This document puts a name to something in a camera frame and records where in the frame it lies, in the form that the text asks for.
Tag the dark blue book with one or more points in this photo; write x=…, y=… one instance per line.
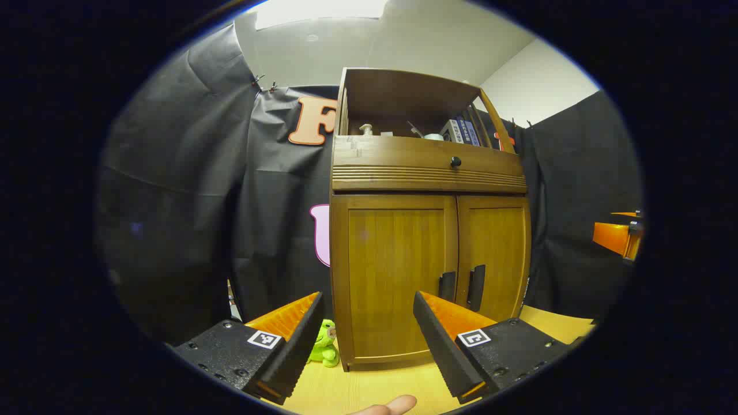
x=464, y=129

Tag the wooden cabinet drawer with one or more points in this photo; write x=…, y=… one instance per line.
x=392, y=155

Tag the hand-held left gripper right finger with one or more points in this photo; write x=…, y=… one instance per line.
x=441, y=346

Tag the white pump bottle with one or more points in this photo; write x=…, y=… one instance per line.
x=366, y=129

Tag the wooden double-door shoe cabinet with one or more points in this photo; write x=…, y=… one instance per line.
x=403, y=92

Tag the black backdrop cloth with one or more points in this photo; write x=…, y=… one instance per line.
x=173, y=173

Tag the green plush toy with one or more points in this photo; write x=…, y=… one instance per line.
x=324, y=349

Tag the white book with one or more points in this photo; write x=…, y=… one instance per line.
x=451, y=131

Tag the wooden cabinet door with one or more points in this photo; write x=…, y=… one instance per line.
x=496, y=242
x=392, y=259

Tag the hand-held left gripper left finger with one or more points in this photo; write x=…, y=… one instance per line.
x=300, y=351

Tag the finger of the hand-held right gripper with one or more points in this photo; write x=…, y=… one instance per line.
x=611, y=237

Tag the white cup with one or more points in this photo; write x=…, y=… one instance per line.
x=432, y=137

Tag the light blue book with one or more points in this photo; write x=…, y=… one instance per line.
x=473, y=132

